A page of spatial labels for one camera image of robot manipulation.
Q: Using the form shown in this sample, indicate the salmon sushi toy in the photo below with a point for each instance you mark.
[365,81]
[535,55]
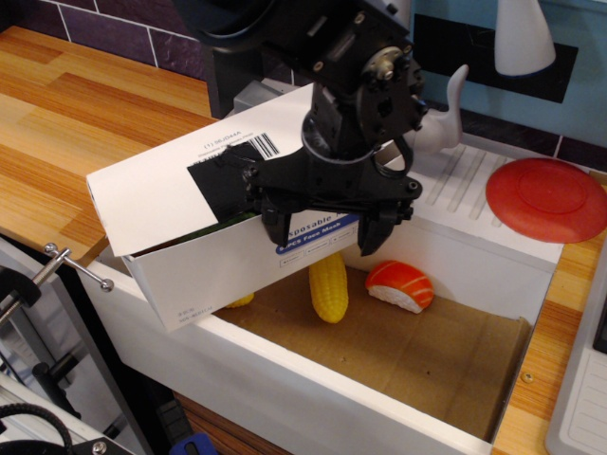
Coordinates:
[400,284]

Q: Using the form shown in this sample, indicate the blue clamp handle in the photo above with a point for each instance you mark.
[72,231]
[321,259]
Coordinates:
[179,432]

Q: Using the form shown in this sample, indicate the green toy vegetable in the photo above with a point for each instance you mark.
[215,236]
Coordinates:
[219,226]

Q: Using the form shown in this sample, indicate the white appliance at right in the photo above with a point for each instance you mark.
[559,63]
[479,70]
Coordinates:
[578,422]

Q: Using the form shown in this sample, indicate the white cone lamp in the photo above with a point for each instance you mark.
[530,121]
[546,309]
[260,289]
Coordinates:
[523,44]

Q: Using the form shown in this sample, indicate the metal table clamp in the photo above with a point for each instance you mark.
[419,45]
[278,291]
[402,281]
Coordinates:
[19,290]

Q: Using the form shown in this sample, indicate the black tape patch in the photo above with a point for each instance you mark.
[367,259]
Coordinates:
[220,180]

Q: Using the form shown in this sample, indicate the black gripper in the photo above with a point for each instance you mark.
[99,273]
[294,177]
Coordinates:
[290,184]

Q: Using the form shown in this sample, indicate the yellow toy corn cob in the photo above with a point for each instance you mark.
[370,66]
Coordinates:
[328,288]

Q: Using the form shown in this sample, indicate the white face mask box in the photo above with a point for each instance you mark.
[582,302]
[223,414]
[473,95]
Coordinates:
[159,221]

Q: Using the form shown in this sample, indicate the white toy sink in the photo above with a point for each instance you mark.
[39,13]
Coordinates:
[383,380]

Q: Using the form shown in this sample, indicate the grey toy faucet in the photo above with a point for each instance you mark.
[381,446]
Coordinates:
[441,129]

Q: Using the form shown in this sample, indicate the red plastic plate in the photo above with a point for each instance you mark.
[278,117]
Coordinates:
[547,200]

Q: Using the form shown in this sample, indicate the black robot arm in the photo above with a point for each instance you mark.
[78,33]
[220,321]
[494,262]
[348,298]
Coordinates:
[365,95]

